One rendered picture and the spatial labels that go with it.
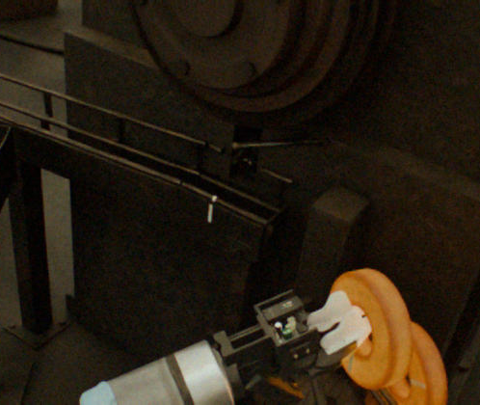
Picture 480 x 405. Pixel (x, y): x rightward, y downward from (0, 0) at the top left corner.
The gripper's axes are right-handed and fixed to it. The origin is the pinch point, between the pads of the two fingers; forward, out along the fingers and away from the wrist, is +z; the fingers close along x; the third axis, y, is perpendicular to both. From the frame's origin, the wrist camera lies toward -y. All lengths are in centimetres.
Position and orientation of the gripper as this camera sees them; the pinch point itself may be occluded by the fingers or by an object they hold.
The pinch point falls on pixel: (369, 318)
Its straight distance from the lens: 87.2
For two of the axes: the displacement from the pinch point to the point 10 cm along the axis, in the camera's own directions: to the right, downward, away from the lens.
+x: -4.1, -5.7, 7.1
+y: -1.2, -7.4, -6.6
